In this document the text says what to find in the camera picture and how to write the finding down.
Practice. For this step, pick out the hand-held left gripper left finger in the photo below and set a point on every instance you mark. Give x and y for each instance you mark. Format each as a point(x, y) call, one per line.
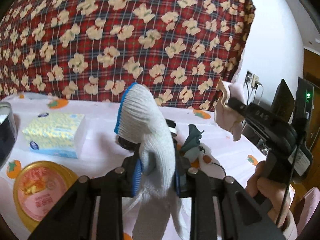
point(136, 180)

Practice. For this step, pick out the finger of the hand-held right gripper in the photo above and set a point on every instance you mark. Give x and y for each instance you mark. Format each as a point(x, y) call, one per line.
point(238, 107)

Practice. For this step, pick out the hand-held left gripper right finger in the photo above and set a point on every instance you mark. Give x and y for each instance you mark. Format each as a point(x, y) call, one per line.
point(179, 182)

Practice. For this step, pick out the pale pink cloth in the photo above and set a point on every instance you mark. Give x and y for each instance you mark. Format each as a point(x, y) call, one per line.
point(225, 120)

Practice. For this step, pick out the white knit glove blue cuff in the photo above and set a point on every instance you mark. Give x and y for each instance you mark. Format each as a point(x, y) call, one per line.
point(150, 120)

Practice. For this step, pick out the round dark tin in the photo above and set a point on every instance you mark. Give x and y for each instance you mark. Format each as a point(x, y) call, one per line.
point(6, 135)

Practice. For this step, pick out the person's right hand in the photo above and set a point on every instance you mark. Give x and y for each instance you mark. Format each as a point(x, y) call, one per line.
point(262, 192)

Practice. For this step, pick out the white plug adapter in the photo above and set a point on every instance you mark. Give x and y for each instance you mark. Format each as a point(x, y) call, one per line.
point(255, 81)

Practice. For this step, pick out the black folded cloth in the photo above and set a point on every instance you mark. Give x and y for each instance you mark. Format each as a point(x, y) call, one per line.
point(125, 143)

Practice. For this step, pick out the grey green fabric toy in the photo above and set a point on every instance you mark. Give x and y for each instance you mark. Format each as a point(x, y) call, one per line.
point(191, 140)

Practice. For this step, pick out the white persimmon print sheet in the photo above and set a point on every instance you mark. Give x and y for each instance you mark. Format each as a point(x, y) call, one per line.
point(100, 152)

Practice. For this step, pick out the pink fabric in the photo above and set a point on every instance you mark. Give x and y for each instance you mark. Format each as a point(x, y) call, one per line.
point(308, 207)

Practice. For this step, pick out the wooden cabinet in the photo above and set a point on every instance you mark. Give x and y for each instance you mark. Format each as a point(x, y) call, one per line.
point(311, 62)

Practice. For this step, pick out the blue yellow tissue pack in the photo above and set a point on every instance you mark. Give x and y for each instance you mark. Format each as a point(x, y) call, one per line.
point(50, 135)

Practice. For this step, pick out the round yellow pink tin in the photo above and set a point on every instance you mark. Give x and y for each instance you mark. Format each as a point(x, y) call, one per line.
point(37, 192)

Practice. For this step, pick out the red plaid bear blanket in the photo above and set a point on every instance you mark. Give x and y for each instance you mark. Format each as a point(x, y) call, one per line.
point(100, 42)

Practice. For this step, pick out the wall socket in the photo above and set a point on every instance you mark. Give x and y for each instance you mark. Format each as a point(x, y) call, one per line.
point(249, 76)

